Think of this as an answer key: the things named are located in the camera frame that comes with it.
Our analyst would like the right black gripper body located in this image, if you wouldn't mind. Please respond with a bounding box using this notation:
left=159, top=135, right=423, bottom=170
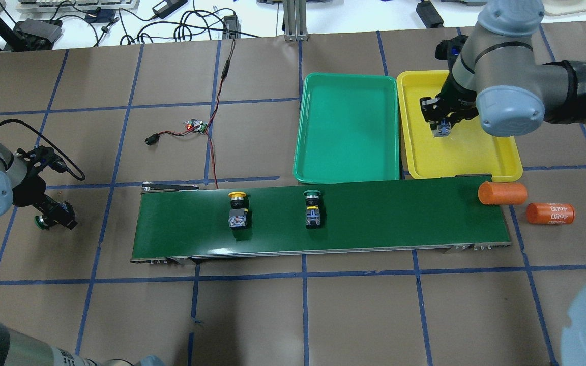
left=420, top=76, right=479, bottom=132

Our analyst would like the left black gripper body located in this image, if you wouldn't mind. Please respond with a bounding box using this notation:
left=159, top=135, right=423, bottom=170
left=13, top=147, right=71, bottom=207

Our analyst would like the green push button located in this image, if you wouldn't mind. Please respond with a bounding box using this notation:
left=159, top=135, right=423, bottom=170
left=33, top=201, right=78, bottom=230
left=303, top=190, right=323, bottom=229

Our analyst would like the plain orange cylinder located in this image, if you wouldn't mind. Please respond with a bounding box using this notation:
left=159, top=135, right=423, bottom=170
left=477, top=181, right=528, bottom=205

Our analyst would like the yellow push button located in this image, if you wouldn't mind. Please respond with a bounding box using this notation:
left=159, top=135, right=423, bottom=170
left=228, top=191, right=250, bottom=231
left=431, top=118, right=452, bottom=138

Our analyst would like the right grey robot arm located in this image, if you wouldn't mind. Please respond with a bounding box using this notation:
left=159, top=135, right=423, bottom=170
left=419, top=1, right=586, bottom=137

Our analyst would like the yellow plastic tray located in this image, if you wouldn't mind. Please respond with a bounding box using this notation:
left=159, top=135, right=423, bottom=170
left=397, top=70, right=523, bottom=182

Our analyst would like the green plastic tray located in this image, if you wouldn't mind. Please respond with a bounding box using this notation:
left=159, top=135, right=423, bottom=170
left=292, top=72, right=401, bottom=185

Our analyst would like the green conveyor belt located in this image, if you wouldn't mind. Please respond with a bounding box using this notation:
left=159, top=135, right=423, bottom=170
left=130, top=176, right=511, bottom=263

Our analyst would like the orange cylinder marked 4680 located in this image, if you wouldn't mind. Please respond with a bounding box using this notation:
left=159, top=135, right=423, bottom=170
left=525, top=202, right=576, bottom=225

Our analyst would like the small controller circuit board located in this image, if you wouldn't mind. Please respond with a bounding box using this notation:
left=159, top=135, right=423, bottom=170
left=185, top=119, right=209, bottom=135

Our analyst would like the red black wire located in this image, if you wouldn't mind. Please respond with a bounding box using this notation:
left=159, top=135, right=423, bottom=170
left=144, top=38, right=238, bottom=190

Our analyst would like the aluminium frame post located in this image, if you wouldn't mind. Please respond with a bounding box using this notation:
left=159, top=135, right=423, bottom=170
left=283, top=0, right=309, bottom=42

